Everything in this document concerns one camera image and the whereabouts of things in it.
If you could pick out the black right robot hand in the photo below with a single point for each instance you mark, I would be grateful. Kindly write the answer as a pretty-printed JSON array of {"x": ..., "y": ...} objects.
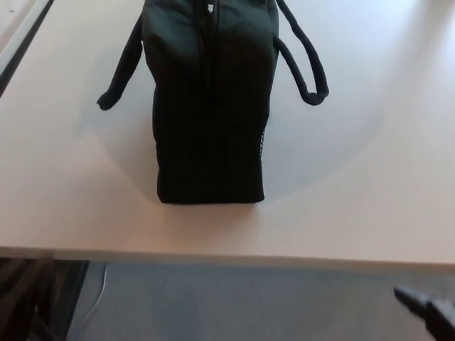
[{"x": 440, "y": 319}]

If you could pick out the black fabric lunch bag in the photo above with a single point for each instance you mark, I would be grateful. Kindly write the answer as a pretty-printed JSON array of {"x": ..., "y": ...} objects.
[{"x": 209, "y": 124}]

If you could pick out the black metal desk leg frame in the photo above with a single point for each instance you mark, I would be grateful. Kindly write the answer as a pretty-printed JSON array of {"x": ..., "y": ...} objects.
[{"x": 49, "y": 295}]

